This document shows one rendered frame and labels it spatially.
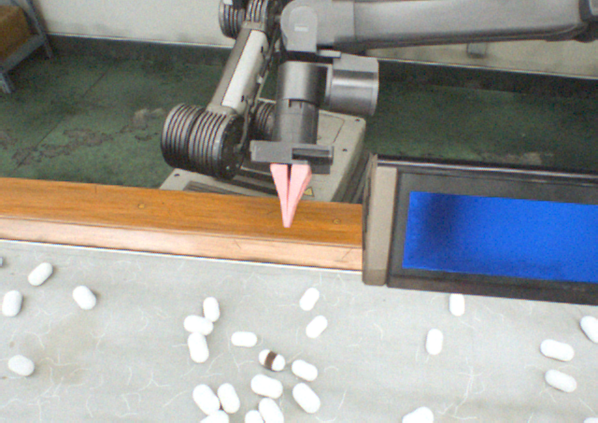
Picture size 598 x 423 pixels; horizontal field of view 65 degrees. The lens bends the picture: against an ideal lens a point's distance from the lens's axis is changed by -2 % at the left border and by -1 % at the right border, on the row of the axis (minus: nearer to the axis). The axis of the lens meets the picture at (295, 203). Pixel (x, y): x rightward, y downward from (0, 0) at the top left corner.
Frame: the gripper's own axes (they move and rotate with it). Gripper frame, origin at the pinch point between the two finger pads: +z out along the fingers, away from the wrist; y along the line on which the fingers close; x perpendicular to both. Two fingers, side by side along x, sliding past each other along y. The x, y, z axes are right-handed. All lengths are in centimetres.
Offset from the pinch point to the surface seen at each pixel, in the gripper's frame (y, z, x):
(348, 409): 9.1, 21.0, -3.5
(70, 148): -112, -31, 139
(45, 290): -33.0, 12.2, 4.0
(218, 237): -10.7, 2.8, 9.1
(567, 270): 19.1, 3.3, -31.1
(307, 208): 1.7, -2.8, 13.6
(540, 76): 103, -91, 177
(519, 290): 16.7, 4.7, -30.6
